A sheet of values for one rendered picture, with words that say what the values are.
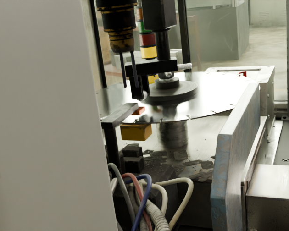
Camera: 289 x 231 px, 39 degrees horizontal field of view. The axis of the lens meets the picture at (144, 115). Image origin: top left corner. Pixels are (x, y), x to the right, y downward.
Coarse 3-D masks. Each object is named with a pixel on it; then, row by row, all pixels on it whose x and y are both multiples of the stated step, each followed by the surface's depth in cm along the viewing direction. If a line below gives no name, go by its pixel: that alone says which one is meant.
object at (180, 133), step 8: (160, 128) 76; (168, 128) 75; (176, 128) 75; (184, 128) 76; (160, 136) 77; (168, 136) 76; (176, 136) 76; (184, 136) 77; (160, 144) 78; (168, 144) 76; (176, 144) 76; (184, 144) 77
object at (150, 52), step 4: (144, 48) 102; (148, 48) 102; (152, 48) 102; (144, 52) 103; (148, 52) 102; (152, 52) 102; (144, 56) 103; (148, 56) 103; (152, 56) 103; (156, 56) 103
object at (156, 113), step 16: (128, 80) 90; (192, 80) 83; (208, 80) 82; (224, 80) 80; (240, 80) 79; (112, 96) 78; (128, 96) 77; (192, 96) 72; (208, 96) 71; (224, 96) 70; (240, 96) 68; (112, 112) 68; (144, 112) 66; (160, 112) 65; (176, 112) 64; (192, 112) 63; (208, 112) 62
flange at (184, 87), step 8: (176, 80) 74; (152, 88) 76; (160, 88) 74; (168, 88) 74; (176, 88) 74; (184, 88) 73; (192, 88) 73; (152, 96) 72; (160, 96) 71; (168, 96) 71; (176, 96) 71; (184, 96) 72
